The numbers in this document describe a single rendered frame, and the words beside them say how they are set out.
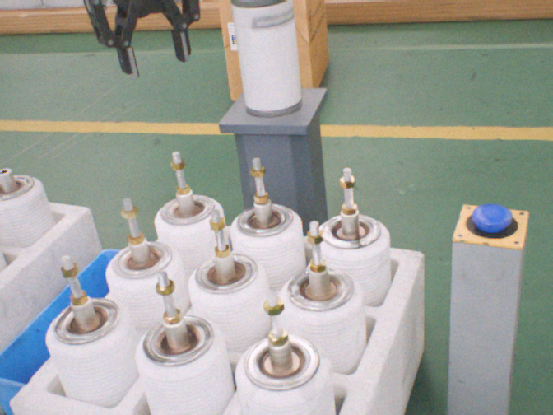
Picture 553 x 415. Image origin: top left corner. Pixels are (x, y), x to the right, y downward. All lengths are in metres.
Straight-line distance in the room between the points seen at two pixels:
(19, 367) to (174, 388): 0.38
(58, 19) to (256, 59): 1.95
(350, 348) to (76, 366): 0.30
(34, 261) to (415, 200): 0.74
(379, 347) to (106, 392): 0.31
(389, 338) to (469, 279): 0.12
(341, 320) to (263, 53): 0.45
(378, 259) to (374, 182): 0.64
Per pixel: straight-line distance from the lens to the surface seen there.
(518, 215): 0.78
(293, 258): 0.89
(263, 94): 1.06
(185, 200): 0.93
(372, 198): 1.41
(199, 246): 0.93
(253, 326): 0.81
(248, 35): 1.03
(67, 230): 1.13
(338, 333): 0.75
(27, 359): 1.06
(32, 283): 1.09
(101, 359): 0.78
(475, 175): 1.49
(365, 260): 0.83
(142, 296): 0.84
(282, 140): 1.06
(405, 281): 0.89
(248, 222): 0.90
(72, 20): 2.90
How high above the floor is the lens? 0.73
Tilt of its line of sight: 31 degrees down
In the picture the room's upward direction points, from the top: 7 degrees counter-clockwise
